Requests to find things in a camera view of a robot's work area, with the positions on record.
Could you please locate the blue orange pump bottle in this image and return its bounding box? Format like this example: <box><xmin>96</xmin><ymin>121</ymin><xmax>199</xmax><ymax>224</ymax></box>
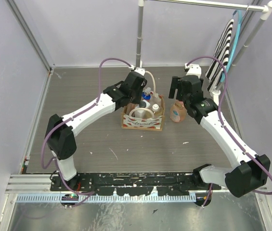
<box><xmin>142</xmin><ymin>87</ymin><xmax>151</xmax><ymax>101</ymax></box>

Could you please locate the white bottle dark cap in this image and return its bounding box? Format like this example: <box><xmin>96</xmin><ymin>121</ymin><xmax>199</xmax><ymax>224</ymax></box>
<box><xmin>139</xmin><ymin>100</ymin><xmax>151</xmax><ymax>109</ymax></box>

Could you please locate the pink pump soap bottle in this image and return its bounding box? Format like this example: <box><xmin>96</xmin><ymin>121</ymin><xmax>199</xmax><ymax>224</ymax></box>
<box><xmin>170</xmin><ymin>100</ymin><xmax>187</xmax><ymax>123</ymax></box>

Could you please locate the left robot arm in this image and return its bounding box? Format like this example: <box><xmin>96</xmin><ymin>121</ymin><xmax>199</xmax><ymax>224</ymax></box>
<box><xmin>45</xmin><ymin>67</ymin><xmax>147</xmax><ymax>191</ymax></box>

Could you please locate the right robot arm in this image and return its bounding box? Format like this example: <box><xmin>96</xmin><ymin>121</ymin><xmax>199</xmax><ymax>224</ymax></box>
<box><xmin>169</xmin><ymin>75</ymin><xmax>271</xmax><ymax>198</ymax></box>

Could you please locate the striped black white cloth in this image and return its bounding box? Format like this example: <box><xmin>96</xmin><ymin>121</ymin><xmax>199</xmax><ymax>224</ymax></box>
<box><xmin>206</xmin><ymin>19</ymin><xmax>234</xmax><ymax>92</ymax></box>

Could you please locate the blue clothes hanger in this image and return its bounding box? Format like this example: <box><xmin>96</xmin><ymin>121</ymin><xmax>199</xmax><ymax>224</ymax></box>
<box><xmin>215</xmin><ymin>10</ymin><xmax>242</xmax><ymax>72</ymax></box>

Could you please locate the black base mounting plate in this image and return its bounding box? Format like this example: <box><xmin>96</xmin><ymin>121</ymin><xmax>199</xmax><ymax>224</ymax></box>
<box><xmin>50</xmin><ymin>172</ymin><xmax>209</xmax><ymax>196</ymax></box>

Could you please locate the white clothes rack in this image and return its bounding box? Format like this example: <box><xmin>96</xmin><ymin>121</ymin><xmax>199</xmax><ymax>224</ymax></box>
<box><xmin>135</xmin><ymin>0</ymin><xmax>272</xmax><ymax>102</ymax></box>

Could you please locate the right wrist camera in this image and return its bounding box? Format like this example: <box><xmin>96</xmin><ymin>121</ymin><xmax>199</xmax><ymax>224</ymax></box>
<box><xmin>184</xmin><ymin>63</ymin><xmax>202</xmax><ymax>78</ymax></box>

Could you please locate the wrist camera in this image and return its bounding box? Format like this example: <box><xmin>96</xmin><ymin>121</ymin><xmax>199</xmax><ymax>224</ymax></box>
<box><xmin>184</xmin><ymin>63</ymin><xmax>202</xmax><ymax>78</ymax></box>
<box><xmin>133</xmin><ymin>67</ymin><xmax>146</xmax><ymax>76</ymax></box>

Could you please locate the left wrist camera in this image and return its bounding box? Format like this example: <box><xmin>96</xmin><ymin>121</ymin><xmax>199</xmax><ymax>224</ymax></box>
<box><xmin>133</xmin><ymin>67</ymin><xmax>146</xmax><ymax>76</ymax></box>

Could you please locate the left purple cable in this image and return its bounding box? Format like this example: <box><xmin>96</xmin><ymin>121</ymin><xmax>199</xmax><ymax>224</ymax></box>
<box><xmin>40</xmin><ymin>57</ymin><xmax>134</xmax><ymax>208</ymax></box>

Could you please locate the purple cable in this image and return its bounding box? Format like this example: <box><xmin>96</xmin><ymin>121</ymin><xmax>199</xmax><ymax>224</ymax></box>
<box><xmin>185</xmin><ymin>56</ymin><xmax>272</xmax><ymax>208</ymax></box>
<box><xmin>40</xmin><ymin>57</ymin><xmax>134</xmax><ymax>208</ymax></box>

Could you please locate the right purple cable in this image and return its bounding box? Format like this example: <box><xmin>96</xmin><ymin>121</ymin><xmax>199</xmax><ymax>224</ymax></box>
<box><xmin>185</xmin><ymin>56</ymin><xmax>272</xmax><ymax>208</ymax></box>

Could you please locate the aluminium rail frame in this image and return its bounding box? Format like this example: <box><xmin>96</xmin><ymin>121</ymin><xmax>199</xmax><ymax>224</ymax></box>
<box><xmin>4</xmin><ymin>172</ymin><xmax>269</xmax><ymax>204</ymax></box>

